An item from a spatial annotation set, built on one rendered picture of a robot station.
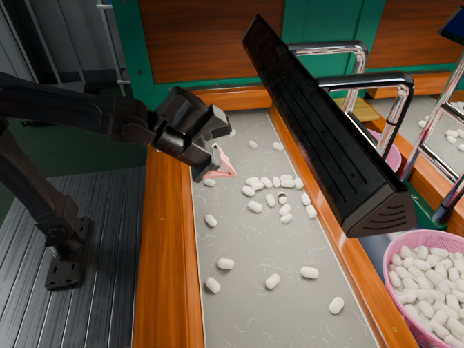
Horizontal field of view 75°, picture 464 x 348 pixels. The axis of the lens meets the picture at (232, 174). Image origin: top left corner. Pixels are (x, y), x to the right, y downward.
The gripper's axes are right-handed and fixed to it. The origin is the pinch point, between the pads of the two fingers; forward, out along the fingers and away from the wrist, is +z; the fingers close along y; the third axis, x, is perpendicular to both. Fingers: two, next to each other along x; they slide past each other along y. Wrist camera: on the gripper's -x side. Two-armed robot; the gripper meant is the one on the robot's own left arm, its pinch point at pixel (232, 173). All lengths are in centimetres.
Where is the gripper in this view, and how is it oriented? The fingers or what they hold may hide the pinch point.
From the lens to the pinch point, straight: 69.0
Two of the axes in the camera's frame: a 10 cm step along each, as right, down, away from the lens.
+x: -6.5, 6.3, 4.3
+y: -1.6, -6.6, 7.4
